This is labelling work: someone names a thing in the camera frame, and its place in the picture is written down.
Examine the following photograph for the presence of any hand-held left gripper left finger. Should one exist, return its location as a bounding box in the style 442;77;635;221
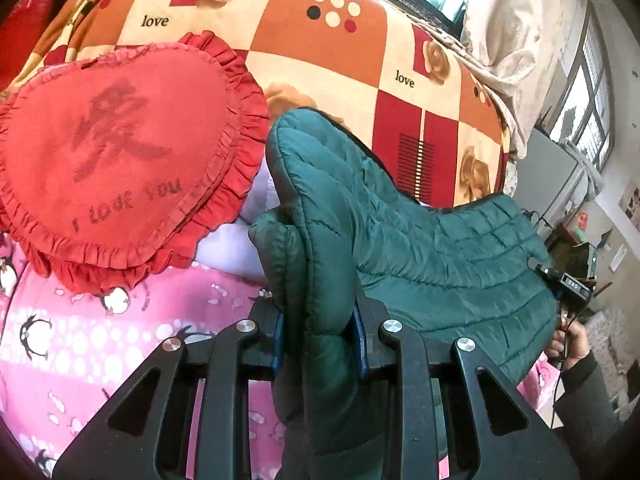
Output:
51;300;286;480

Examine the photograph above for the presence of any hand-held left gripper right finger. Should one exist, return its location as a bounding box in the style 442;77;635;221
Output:
352;290;581;480

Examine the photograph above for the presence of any green quilted puffer jacket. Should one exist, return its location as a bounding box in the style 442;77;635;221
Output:
248;109;558;480

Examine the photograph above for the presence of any person's right forearm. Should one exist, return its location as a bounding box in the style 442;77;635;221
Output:
550;350;632;432

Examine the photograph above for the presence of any person's right hand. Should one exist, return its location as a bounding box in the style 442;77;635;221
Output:
547;317;594;367

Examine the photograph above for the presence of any grey cabinet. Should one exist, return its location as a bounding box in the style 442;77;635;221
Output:
515;127;586;221

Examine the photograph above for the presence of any pale lavender pillow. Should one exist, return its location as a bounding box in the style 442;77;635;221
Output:
192;160;281;281

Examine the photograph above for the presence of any pink penguin print blanket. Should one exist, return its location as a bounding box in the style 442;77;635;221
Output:
0;235;566;480

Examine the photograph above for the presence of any beige curtain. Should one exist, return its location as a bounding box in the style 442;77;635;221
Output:
462;0;593;158

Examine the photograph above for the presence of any red heart-shaped ruffled pillow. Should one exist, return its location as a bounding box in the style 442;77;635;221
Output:
0;31;271;296

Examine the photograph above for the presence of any orange checkered rose blanket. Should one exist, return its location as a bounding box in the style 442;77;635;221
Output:
10;0;516;208

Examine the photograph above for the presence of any shiny red cushion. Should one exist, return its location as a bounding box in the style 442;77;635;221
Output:
0;0;56;61

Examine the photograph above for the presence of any black cable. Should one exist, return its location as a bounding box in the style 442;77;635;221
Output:
551;305;576;428

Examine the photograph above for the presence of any wall poster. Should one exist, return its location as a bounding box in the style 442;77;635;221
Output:
619;184;640;222

